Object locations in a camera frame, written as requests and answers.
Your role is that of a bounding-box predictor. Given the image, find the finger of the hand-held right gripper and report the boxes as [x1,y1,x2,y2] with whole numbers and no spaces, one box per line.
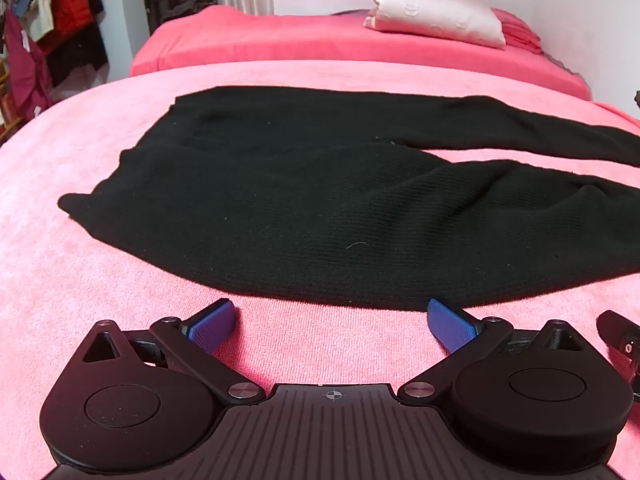
[597,310,640,397]

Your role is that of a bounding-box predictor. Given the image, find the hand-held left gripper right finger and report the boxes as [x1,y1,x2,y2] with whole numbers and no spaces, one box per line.
[397,298,593,406]

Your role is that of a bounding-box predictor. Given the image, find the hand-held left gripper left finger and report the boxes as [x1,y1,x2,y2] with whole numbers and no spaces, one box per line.
[75,298,263,406]

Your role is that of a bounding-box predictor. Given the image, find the black knit pants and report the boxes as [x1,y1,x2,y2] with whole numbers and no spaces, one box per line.
[57,86,640,312]

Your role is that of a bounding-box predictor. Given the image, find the pink fleece blanket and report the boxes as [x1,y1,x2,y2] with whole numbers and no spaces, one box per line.
[0,60,640,480]

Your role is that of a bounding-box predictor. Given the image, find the pink bed sheet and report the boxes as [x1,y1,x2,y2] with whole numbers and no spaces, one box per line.
[129,5,592,101]

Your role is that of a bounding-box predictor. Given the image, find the folded red blanket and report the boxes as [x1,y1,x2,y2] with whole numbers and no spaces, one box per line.
[492,8,543,53]

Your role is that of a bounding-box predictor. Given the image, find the wooden shelf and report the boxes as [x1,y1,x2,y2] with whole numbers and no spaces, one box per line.
[0,72,26,133]

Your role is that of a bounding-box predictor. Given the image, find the pale pink satin pillow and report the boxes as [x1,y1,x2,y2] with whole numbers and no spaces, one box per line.
[363,0,507,50]

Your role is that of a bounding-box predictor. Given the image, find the hanging clothes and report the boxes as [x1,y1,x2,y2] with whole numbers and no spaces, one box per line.
[0,0,110,121]

